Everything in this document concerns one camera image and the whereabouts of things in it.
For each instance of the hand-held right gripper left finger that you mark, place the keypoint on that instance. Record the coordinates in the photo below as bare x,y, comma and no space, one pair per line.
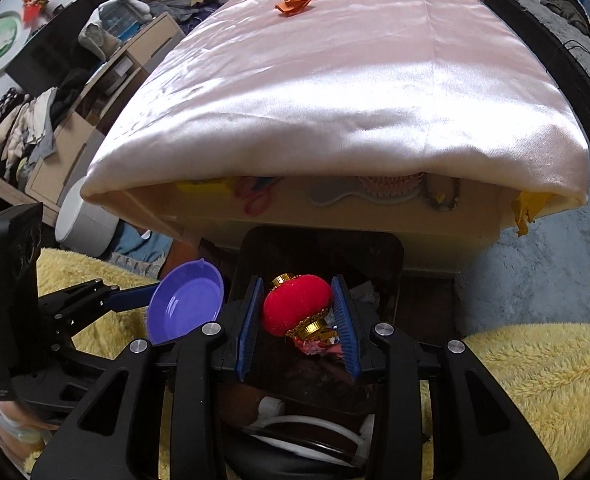
247,330

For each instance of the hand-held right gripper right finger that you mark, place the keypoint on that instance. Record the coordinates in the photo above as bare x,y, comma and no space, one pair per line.
347,330

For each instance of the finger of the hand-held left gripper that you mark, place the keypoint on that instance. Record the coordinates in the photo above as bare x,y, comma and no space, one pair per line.
90,360
130,297

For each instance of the red velvet lantern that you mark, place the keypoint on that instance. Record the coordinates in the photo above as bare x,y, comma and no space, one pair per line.
290,310

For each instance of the purple plastic bowl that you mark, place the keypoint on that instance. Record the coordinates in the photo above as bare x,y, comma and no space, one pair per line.
185,300

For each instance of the black trash bin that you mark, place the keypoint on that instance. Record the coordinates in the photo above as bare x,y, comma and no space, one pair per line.
320,255

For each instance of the blue cloth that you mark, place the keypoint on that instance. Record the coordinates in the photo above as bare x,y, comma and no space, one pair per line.
140,247

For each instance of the white round stool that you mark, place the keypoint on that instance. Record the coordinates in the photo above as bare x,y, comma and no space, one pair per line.
82,225

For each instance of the beige wooden table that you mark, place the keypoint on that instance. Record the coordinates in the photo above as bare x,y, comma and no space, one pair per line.
325,225

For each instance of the pile of folded clothes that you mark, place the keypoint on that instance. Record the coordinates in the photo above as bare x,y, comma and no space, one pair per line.
10,130

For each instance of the yellow fluffy blanket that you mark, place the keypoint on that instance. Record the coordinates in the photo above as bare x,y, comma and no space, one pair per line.
540,370

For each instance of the grey rug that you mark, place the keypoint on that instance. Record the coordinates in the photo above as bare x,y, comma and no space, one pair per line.
550,270

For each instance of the yellow cloth scrap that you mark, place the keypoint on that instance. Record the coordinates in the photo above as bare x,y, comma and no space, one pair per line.
530,210

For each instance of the pink satin tablecloth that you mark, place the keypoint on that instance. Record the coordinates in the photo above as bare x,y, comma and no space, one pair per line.
325,100

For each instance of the black television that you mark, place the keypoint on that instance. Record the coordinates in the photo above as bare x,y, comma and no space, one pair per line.
50,45

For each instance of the wooden television cabinet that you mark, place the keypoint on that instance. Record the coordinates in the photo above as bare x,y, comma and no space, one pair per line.
145,45

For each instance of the cloth covered cage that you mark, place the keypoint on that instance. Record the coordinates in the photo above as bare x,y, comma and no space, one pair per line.
117,12

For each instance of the heap of dark clothes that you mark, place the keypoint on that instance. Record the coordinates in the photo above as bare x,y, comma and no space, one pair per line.
195,10

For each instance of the orange folded wrapper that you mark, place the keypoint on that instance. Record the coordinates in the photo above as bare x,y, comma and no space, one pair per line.
292,2

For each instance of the grey sofa blanket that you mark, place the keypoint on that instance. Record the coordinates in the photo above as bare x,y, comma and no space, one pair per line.
540,10

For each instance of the red wall decoration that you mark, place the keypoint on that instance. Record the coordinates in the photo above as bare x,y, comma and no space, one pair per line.
42,0

